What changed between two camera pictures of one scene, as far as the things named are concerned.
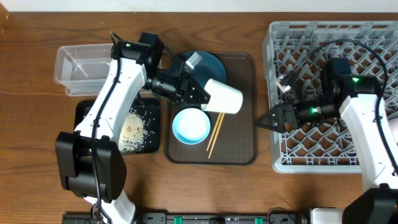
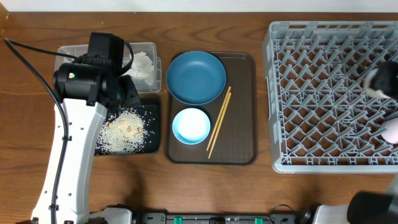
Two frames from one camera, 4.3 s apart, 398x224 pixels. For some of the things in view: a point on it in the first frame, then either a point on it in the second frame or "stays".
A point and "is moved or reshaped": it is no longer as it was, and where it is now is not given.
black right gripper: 286,114 -> 385,79
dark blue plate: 210,66 stays
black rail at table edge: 198,218 stays
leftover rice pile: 132,134 stays
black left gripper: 179,94 -> 134,98
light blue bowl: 191,126 stays
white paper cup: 224,98 is moved or reshaped
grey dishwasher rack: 293,56 stays
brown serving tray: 232,139 stays
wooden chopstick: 214,132 -> 221,119
